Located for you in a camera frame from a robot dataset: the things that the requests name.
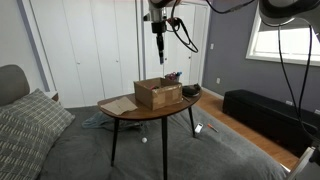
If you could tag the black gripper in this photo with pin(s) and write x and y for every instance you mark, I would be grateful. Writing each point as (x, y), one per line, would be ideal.
(159, 28)

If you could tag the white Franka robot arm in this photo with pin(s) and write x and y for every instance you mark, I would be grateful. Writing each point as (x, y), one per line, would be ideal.
(286, 10)

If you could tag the pink cup of pens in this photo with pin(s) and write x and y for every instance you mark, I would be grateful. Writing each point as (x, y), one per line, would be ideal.
(172, 77)

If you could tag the white bifold closet door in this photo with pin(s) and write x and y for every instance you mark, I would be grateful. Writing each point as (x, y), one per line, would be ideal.
(186, 60)
(83, 50)

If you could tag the brown cardboard box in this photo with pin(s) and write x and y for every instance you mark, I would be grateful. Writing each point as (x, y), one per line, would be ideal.
(163, 96)

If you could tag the black case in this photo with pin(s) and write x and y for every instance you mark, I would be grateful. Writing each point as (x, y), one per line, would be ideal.
(190, 90)

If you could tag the pencil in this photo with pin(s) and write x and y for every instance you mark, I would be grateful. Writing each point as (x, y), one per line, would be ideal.
(185, 98)

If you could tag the round wooden side table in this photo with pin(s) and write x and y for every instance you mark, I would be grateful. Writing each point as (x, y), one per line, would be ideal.
(143, 114)

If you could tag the flat brown cardboard sheet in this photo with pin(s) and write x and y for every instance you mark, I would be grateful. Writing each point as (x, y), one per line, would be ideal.
(118, 106)

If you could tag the white remote control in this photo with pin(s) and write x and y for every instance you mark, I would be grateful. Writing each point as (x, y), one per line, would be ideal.
(199, 128)

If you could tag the small white ball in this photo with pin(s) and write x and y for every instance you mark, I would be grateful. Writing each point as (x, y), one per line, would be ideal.
(144, 140)

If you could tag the crumpled blue cloth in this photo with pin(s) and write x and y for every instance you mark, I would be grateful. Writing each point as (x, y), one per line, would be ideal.
(96, 120)

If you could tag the grey bed blanket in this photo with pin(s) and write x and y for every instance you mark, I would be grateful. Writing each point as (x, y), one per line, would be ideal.
(213, 156)

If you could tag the white wooden nightstand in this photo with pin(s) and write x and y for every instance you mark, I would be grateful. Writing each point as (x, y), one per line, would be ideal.
(53, 96)

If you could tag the black storage bench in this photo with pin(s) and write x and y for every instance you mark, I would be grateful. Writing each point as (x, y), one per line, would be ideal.
(266, 116)

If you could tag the white framed window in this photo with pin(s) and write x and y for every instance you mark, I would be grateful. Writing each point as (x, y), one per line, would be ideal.
(293, 43)

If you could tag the grey plaid pillow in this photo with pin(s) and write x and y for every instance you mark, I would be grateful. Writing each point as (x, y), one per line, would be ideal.
(40, 113)

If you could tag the grey upholstered headboard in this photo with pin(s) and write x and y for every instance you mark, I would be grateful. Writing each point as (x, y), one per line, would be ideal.
(11, 83)

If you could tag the grey dash patterned pillow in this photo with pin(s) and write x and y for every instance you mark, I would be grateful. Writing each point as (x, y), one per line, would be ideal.
(20, 150)

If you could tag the wrist camera with orange mount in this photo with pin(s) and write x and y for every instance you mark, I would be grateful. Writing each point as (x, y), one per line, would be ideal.
(172, 22)

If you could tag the white light switch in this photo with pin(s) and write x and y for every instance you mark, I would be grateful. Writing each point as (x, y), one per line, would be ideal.
(211, 46)

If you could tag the white wall outlet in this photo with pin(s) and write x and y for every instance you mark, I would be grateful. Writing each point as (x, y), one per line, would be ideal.
(218, 80)
(289, 102)
(317, 111)

